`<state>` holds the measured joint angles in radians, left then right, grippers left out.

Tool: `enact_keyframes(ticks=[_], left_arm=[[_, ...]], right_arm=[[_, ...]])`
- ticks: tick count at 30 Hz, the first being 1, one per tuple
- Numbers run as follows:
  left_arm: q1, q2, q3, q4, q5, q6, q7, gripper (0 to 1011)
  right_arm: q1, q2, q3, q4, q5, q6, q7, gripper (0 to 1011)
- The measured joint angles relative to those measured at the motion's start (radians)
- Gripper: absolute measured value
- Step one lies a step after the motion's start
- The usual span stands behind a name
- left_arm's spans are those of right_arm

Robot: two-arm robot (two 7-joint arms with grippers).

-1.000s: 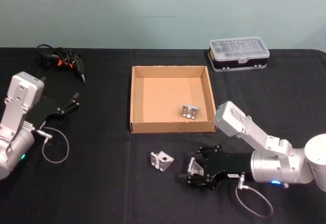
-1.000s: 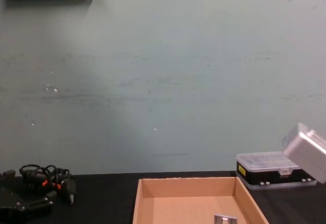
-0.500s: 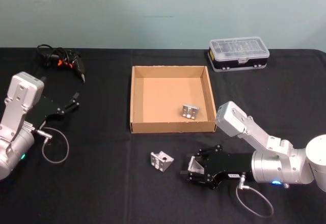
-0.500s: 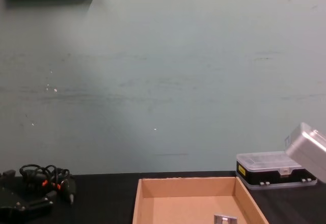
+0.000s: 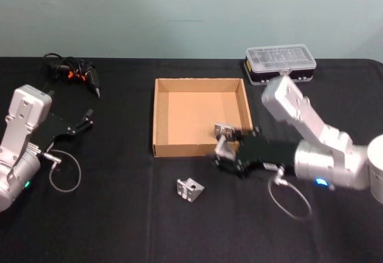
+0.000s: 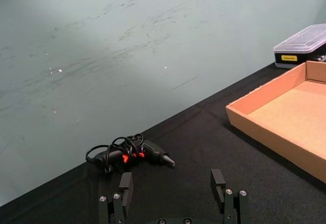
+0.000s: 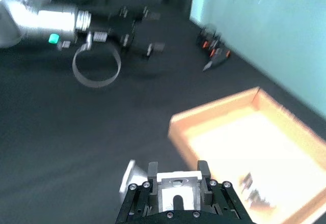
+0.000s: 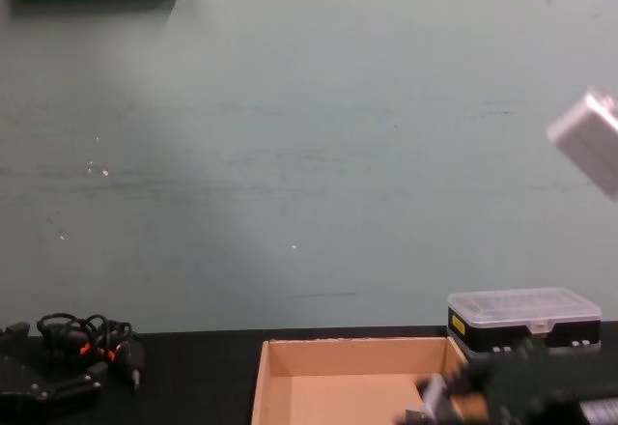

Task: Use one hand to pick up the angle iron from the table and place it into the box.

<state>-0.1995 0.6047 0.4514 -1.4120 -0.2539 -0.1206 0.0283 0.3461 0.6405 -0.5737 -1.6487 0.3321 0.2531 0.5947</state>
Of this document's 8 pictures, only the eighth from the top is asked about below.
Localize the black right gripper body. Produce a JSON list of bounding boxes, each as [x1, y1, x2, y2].
[[461, 336, 618, 425]]

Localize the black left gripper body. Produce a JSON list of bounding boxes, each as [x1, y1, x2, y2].
[[0, 354, 59, 424]]

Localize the roll of silver tape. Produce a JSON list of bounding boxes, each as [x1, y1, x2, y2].
[[420, 373, 452, 420]]

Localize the clear plastic case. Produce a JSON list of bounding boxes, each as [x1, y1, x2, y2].
[[446, 286, 604, 361]]

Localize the shallow brown cardboard tray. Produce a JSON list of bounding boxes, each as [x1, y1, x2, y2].
[[250, 336, 470, 425]]

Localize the black table cloth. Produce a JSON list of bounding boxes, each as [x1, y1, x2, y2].
[[0, 319, 618, 425]]

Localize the black corded tool orange parts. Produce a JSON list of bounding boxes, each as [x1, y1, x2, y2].
[[36, 312, 147, 391]]

